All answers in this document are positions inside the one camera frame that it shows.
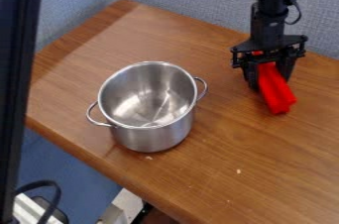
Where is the stainless steel pot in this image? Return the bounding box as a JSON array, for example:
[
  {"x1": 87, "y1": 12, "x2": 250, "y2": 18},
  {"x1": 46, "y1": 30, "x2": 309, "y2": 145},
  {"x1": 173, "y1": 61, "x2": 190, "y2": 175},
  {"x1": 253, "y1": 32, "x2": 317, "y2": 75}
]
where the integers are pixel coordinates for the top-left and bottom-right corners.
[{"x1": 89, "y1": 61, "x2": 209, "y2": 153}]

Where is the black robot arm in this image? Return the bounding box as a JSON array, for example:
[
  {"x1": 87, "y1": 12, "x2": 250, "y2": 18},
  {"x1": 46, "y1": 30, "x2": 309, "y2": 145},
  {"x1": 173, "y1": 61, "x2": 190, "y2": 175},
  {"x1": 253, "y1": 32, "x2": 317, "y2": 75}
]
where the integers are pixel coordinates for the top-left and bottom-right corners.
[{"x1": 0, "y1": 0, "x2": 308, "y2": 224}]

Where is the black cable loop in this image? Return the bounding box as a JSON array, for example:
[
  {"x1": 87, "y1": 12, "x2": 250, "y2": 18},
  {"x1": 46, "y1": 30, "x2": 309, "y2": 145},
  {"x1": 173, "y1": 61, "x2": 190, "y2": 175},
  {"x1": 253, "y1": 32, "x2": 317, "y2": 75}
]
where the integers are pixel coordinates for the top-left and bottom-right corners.
[{"x1": 15, "y1": 179, "x2": 65, "y2": 224}]

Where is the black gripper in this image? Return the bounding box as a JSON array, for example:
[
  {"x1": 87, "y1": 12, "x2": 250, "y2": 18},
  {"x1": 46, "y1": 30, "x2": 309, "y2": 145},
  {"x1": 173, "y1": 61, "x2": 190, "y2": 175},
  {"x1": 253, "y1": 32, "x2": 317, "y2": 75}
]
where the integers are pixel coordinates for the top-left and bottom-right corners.
[{"x1": 232, "y1": 3, "x2": 309, "y2": 90}]

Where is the red plastic block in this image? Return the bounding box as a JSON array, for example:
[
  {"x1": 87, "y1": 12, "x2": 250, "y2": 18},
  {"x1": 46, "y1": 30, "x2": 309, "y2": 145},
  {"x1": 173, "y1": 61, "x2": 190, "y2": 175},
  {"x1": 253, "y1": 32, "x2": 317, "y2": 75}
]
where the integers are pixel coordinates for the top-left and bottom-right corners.
[{"x1": 258, "y1": 62, "x2": 297, "y2": 115}]

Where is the white appliance lower left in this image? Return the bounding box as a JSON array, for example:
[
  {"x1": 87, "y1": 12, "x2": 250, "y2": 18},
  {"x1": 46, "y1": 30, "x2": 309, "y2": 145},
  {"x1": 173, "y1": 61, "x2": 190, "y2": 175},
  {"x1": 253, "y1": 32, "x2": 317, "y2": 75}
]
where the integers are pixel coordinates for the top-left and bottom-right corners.
[{"x1": 13, "y1": 193, "x2": 70, "y2": 224}]

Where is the white furniture part under table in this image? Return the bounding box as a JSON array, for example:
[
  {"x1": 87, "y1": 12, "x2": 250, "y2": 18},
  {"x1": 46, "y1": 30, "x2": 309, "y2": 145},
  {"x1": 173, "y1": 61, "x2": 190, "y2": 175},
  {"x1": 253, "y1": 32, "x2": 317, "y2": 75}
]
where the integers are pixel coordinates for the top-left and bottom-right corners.
[{"x1": 95, "y1": 188, "x2": 145, "y2": 224}]

